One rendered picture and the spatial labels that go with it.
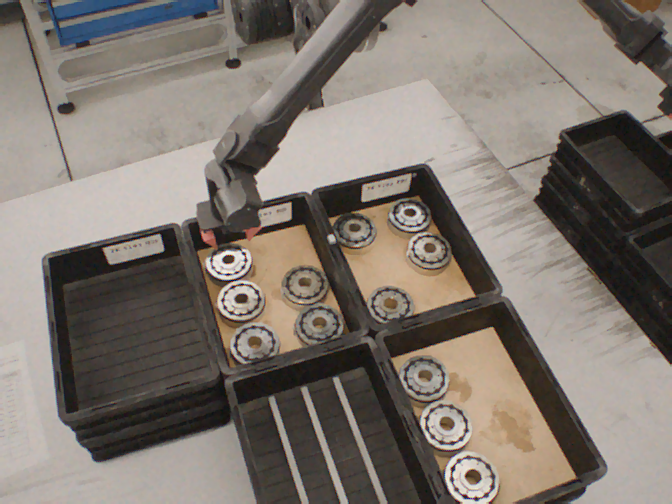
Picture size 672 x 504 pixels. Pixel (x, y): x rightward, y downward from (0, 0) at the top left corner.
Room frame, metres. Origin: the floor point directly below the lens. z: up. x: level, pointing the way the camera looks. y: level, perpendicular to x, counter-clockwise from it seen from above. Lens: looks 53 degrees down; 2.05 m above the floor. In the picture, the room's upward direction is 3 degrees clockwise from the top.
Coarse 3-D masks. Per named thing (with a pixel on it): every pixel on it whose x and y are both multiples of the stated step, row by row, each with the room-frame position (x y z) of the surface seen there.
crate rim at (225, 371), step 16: (304, 192) 1.01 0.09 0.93; (320, 224) 0.93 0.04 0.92; (192, 256) 0.82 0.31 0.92; (336, 256) 0.84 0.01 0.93; (208, 304) 0.70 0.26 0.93; (352, 304) 0.72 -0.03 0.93; (208, 320) 0.66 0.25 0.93; (352, 336) 0.64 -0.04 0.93; (288, 352) 0.60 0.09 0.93; (304, 352) 0.60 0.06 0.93; (224, 368) 0.56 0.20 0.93; (240, 368) 0.56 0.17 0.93
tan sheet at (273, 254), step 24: (240, 240) 0.94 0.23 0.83; (264, 240) 0.95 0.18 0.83; (288, 240) 0.95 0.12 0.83; (264, 264) 0.88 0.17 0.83; (288, 264) 0.88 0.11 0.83; (312, 264) 0.88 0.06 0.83; (216, 288) 0.80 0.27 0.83; (264, 288) 0.81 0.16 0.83; (216, 312) 0.74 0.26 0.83; (288, 312) 0.75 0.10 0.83; (288, 336) 0.69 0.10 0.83
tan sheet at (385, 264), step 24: (336, 216) 1.03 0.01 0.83; (384, 216) 1.04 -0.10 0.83; (384, 240) 0.97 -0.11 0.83; (408, 240) 0.97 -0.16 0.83; (360, 264) 0.89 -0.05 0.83; (384, 264) 0.90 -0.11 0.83; (456, 264) 0.91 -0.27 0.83; (360, 288) 0.83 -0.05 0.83; (408, 288) 0.83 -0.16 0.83; (432, 288) 0.84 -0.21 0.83; (456, 288) 0.84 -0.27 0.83
